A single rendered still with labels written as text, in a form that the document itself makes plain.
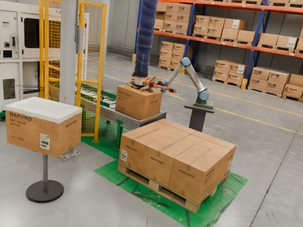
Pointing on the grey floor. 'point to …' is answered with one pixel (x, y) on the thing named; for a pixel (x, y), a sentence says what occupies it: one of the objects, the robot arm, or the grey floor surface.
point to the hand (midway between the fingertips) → (154, 85)
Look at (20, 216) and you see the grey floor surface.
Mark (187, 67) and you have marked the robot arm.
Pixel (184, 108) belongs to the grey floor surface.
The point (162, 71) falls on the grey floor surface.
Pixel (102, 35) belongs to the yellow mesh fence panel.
